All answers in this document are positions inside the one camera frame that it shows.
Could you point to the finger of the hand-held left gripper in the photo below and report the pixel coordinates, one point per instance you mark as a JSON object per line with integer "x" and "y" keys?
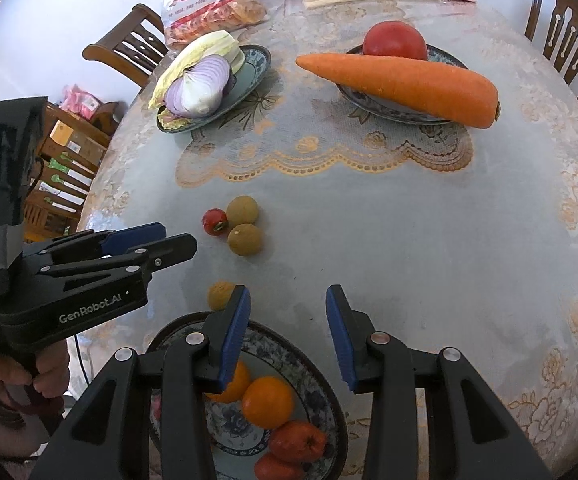
{"x": 174, "y": 247}
{"x": 139, "y": 235}

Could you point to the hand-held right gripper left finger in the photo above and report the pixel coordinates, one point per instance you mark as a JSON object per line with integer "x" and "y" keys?
{"x": 234, "y": 340}

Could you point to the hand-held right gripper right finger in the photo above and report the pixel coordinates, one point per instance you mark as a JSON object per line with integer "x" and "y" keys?
{"x": 341, "y": 340}

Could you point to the brown longan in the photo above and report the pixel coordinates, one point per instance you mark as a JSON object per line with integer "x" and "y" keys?
{"x": 220, "y": 296}
{"x": 244, "y": 239}
{"x": 242, "y": 210}

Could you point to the cherry tomato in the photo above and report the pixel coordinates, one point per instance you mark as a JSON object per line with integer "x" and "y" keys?
{"x": 214, "y": 221}

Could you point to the blue floral plate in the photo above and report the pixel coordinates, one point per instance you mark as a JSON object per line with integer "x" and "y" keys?
{"x": 314, "y": 395}

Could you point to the large orange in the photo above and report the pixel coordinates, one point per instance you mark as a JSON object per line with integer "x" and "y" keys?
{"x": 267, "y": 402}

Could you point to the red persimmon fruit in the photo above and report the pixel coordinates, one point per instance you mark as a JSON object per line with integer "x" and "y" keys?
{"x": 296, "y": 440}

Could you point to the red crabapple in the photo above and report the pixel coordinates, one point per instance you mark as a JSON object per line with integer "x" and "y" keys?
{"x": 276, "y": 467}

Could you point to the person's left forearm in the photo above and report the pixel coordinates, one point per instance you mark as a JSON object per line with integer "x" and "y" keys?
{"x": 4, "y": 442}

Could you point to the person's left hand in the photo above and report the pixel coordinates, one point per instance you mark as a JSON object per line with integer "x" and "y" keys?
{"x": 44, "y": 375}

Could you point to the brown wooden chair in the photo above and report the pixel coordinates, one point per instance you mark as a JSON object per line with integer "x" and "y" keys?
{"x": 44, "y": 210}

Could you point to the yellow cardboard box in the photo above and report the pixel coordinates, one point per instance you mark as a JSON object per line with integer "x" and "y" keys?
{"x": 61, "y": 132}

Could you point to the floral lace tablecloth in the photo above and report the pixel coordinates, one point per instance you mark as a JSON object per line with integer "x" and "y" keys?
{"x": 419, "y": 235}

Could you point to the pink plastic bag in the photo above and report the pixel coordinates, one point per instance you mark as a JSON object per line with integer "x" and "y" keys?
{"x": 81, "y": 100}

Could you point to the halved red onion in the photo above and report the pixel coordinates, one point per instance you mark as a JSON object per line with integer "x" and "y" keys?
{"x": 199, "y": 85}

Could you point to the green rimmed patterned plate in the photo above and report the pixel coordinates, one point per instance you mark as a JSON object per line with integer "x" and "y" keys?
{"x": 249, "y": 71}

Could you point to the napa cabbage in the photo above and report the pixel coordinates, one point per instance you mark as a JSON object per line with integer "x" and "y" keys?
{"x": 209, "y": 45}

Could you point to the blue patterned plate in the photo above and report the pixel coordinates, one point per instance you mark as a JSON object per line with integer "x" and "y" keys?
{"x": 384, "y": 108}

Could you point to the clear plastic snack bag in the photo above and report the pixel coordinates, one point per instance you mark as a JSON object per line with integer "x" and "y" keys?
{"x": 209, "y": 5}

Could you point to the large orange carrot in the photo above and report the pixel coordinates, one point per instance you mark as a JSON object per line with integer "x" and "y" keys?
{"x": 419, "y": 87}

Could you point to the red tomato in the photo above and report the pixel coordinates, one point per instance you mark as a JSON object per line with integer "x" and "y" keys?
{"x": 394, "y": 40}

